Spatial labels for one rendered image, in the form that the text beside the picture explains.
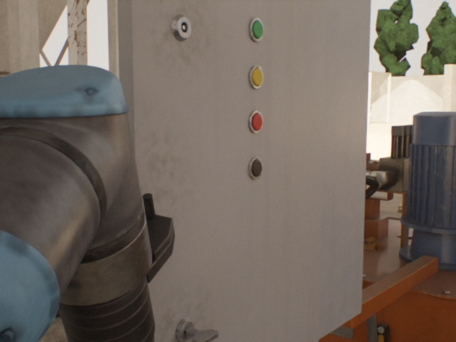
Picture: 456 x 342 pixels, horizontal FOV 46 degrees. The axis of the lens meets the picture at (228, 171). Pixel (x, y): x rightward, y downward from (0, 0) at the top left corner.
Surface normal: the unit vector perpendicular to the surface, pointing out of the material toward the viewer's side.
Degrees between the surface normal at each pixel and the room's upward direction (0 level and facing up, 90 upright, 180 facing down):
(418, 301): 90
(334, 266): 90
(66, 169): 57
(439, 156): 90
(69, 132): 41
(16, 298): 75
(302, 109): 90
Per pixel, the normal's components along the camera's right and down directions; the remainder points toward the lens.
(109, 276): 0.48, 0.43
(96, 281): 0.21, 0.50
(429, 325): -0.59, 0.10
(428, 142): -0.81, 0.07
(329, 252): 0.77, 0.07
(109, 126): 0.86, 0.22
